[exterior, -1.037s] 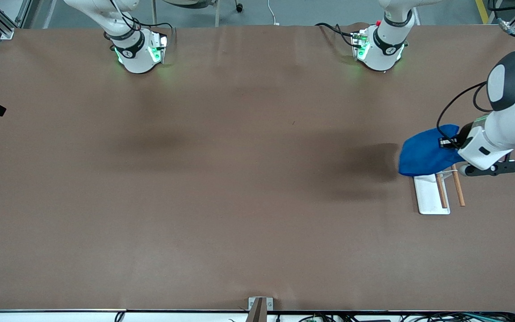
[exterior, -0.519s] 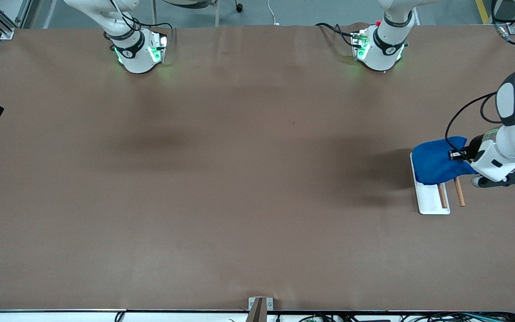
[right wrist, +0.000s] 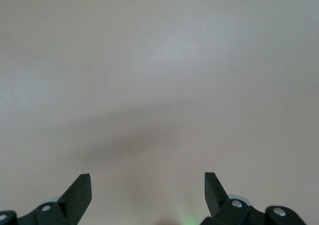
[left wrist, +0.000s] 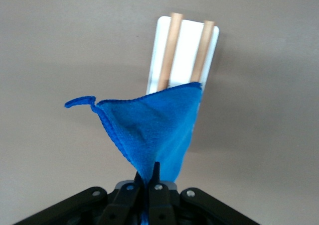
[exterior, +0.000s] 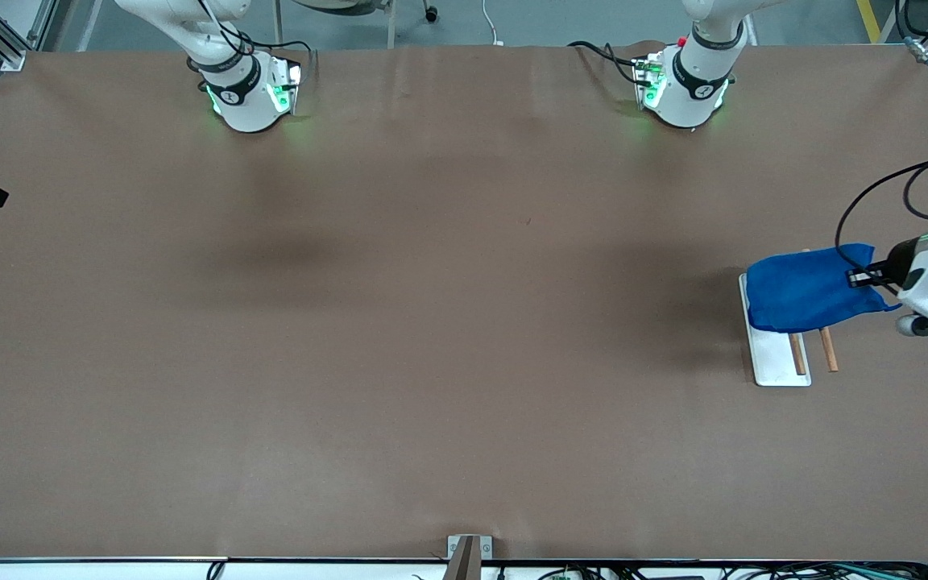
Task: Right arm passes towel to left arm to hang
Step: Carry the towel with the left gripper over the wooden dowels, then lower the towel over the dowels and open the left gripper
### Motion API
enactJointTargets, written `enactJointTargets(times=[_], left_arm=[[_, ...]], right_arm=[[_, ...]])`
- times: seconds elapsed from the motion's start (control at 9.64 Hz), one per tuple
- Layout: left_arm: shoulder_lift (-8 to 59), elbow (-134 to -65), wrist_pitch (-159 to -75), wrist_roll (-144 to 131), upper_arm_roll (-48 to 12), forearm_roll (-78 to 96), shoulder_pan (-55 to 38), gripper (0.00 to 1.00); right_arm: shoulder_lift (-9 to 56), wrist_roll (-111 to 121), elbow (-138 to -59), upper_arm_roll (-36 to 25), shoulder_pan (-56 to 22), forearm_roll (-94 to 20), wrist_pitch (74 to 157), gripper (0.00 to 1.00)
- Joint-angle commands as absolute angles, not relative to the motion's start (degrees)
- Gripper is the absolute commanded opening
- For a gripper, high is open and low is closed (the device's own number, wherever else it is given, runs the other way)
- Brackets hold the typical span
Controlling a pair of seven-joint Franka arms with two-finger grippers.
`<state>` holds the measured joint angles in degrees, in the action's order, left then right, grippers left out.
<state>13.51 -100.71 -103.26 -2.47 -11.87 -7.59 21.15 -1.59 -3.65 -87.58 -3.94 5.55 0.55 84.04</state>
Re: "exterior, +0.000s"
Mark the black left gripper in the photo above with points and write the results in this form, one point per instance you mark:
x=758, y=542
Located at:
x=900, y=258

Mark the blue microfibre towel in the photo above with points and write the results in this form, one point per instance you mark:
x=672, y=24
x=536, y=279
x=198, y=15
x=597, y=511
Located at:
x=802, y=294

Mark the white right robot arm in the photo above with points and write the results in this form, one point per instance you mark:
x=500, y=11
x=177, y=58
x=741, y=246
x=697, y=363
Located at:
x=242, y=105

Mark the white towel rack wooden bars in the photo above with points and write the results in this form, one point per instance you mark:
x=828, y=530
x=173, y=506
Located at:
x=774, y=358

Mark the brown table cover sheet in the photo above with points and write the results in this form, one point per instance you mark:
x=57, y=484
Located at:
x=464, y=403

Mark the chair with caster wheels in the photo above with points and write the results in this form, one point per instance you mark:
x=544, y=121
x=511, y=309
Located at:
x=431, y=14

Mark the grey metal mount bracket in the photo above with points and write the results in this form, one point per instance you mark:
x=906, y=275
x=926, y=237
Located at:
x=468, y=548

